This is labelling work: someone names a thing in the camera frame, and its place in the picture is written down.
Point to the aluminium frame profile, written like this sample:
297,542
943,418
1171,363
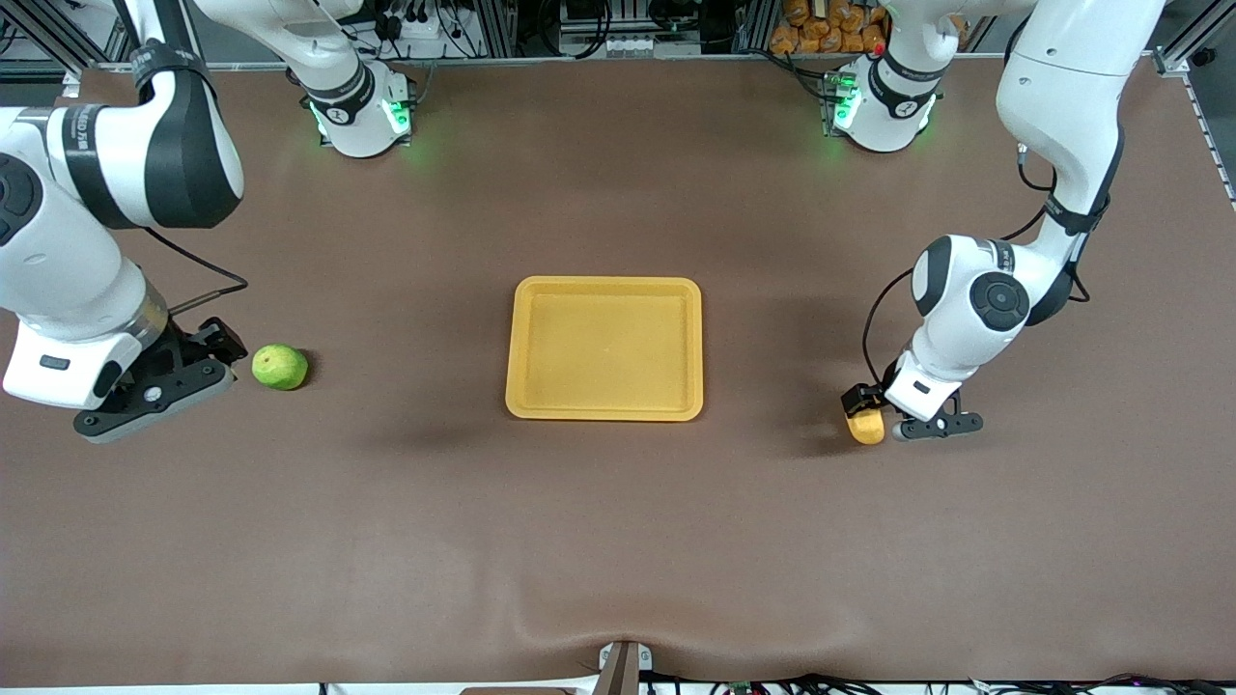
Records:
58,39

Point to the yellow plastic tray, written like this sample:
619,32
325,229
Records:
603,352

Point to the bag of orange buns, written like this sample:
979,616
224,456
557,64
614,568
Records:
830,24

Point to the green apple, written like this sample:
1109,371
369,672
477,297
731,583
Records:
280,368

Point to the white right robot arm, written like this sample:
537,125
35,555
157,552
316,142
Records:
58,251

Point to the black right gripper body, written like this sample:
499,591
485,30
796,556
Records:
185,345

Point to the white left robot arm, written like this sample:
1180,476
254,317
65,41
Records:
1062,87

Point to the white power strip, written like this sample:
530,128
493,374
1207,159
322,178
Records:
425,29

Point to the white connector block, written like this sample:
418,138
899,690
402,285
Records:
618,45

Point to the yellow potato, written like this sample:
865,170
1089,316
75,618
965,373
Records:
867,430

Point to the metal table clamp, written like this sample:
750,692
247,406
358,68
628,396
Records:
625,668

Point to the large table cover mat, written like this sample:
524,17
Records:
618,541

